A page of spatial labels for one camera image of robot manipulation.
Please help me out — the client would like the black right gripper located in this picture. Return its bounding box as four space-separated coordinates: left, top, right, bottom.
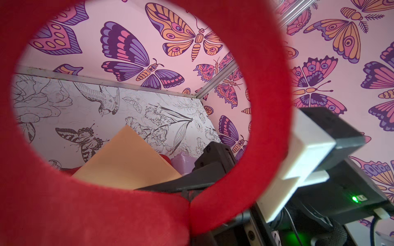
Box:
138 141 277 246

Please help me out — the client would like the red satin ribbon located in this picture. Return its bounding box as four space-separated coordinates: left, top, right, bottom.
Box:
0 0 293 246

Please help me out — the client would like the lilac gift box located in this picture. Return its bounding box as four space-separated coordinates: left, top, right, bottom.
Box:
171 152 197 176

